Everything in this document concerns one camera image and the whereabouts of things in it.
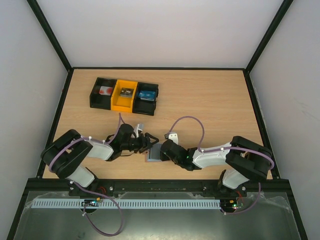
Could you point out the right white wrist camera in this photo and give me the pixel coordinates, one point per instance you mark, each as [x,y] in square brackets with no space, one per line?
[172,136]

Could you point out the right black bin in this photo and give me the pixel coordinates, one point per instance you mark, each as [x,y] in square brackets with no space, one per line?
[145,107]

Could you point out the blue VIP card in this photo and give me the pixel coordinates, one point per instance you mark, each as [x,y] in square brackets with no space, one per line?
[147,95]

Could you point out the left black bin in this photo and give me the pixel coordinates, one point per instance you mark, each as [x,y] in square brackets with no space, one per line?
[99,101]

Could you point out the black aluminium frame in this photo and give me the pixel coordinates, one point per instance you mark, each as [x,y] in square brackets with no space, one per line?
[277,184]

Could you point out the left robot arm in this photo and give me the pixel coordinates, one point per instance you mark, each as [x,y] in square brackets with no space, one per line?
[65,155]

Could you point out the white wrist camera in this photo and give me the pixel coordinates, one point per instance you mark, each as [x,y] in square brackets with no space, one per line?
[138,129]
[172,136]

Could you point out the light blue cable duct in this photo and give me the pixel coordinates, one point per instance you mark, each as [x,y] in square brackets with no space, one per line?
[184,204]

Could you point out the metal front plate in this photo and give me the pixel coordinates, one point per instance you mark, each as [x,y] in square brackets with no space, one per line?
[260,217]

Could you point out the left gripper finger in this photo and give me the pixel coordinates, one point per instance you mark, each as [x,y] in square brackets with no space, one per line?
[150,138]
[144,149]

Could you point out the black bin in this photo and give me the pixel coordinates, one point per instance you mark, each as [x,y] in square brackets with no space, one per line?
[145,107]
[99,101]

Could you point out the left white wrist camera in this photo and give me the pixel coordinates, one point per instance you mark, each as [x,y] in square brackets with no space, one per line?
[138,129]

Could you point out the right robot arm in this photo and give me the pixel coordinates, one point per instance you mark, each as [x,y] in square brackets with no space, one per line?
[248,160]

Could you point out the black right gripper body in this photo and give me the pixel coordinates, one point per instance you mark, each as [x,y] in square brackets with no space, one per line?
[163,149]

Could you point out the yellow bin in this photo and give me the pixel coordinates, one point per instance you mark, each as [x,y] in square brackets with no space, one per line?
[121,103]

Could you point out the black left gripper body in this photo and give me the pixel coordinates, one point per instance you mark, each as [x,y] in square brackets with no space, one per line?
[135,145]

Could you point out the white red card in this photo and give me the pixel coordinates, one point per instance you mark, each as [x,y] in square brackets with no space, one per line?
[105,90]

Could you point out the dark card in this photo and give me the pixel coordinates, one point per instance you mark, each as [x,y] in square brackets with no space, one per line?
[126,92]

